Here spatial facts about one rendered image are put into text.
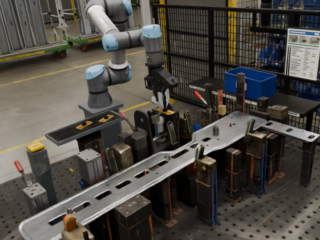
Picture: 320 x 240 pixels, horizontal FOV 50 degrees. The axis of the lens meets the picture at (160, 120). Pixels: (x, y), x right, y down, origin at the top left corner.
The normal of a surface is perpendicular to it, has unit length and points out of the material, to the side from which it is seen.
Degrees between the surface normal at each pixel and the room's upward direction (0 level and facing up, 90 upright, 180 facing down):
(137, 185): 0
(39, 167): 90
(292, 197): 0
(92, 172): 90
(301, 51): 90
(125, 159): 90
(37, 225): 0
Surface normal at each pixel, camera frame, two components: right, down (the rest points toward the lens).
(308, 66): -0.75, 0.32
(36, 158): 0.66, 0.26
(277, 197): -0.07, -0.91
